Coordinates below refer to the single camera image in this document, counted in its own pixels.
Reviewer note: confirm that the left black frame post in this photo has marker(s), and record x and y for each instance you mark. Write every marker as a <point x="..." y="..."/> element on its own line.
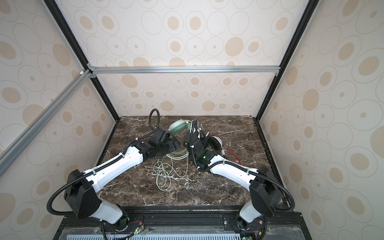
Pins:
<point x="59" y="18"/>

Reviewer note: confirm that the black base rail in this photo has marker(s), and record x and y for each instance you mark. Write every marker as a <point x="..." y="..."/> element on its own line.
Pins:
<point x="187" y="223"/>

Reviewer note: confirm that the horizontal aluminium frame bar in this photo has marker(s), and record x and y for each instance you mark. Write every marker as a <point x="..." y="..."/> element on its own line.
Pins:
<point x="185" y="70"/>

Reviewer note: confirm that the left slanted aluminium frame bar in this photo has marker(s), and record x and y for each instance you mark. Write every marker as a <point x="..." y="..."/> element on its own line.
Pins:
<point x="27" y="136"/>

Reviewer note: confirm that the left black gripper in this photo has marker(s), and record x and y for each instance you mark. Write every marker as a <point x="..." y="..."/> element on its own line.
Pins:
<point x="173" y="147"/>

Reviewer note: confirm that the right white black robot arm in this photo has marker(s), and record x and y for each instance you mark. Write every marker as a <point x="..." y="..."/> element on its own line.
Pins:
<point x="268" y="197"/>

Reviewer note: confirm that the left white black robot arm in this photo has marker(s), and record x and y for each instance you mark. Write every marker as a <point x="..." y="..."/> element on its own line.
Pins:
<point x="79" y="196"/>

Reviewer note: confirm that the white black red-cabled headphones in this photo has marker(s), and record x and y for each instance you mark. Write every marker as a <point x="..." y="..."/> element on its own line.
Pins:
<point x="217" y="144"/>

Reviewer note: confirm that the right black frame post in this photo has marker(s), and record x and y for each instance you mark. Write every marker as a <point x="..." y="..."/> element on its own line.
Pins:
<point x="301" y="27"/>

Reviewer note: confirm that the black frame post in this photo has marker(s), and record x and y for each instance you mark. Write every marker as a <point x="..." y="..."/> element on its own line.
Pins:
<point x="301" y="27"/>
<point x="59" y="18"/>

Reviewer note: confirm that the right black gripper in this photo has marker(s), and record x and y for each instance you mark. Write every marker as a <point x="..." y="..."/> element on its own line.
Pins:
<point x="203" y="140"/>

